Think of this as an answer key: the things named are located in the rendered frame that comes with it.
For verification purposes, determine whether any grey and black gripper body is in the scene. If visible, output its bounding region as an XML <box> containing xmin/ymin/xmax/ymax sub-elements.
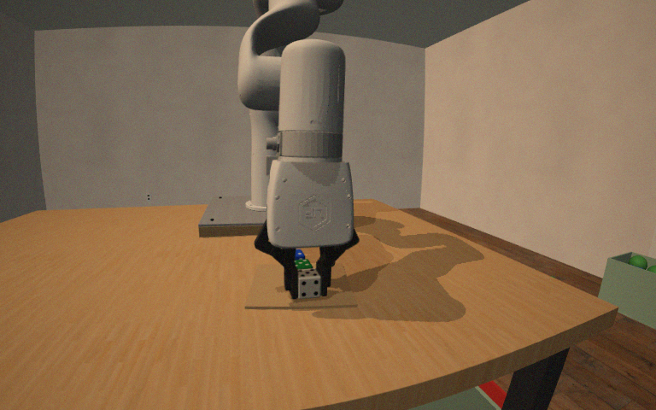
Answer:
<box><xmin>266</xmin><ymin>155</ymin><xmax>354</xmax><ymax>249</ymax></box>

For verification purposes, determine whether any white die with black pips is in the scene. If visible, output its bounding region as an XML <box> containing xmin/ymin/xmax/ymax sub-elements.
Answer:
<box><xmin>297</xmin><ymin>268</ymin><xmax>321</xmax><ymax>299</ymax></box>

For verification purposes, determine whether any tan flat mat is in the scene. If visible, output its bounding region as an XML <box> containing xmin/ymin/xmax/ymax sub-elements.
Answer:
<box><xmin>244</xmin><ymin>263</ymin><xmax>357</xmax><ymax>309</ymax></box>

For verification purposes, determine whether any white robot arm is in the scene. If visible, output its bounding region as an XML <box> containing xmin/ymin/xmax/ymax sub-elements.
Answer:
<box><xmin>237</xmin><ymin>0</ymin><xmax>345</xmax><ymax>212</ymax></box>

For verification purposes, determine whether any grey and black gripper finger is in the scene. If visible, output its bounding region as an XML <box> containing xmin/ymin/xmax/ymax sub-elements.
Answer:
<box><xmin>255</xmin><ymin>218</ymin><xmax>298</xmax><ymax>299</ymax></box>
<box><xmin>316</xmin><ymin>229</ymin><xmax>360</xmax><ymax>296</ymax></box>

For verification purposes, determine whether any green die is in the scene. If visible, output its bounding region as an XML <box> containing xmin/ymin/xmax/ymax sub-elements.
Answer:
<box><xmin>295</xmin><ymin>259</ymin><xmax>313</xmax><ymax>269</ymax></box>

